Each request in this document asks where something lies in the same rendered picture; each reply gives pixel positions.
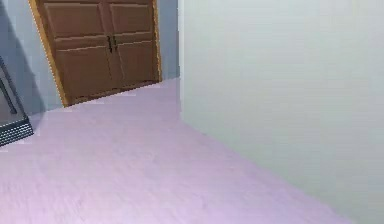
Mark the grey fridge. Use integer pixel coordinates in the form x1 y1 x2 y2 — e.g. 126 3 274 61
0 54 35 148

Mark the brown double room door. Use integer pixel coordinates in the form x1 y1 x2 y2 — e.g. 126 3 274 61
27 0 163 108

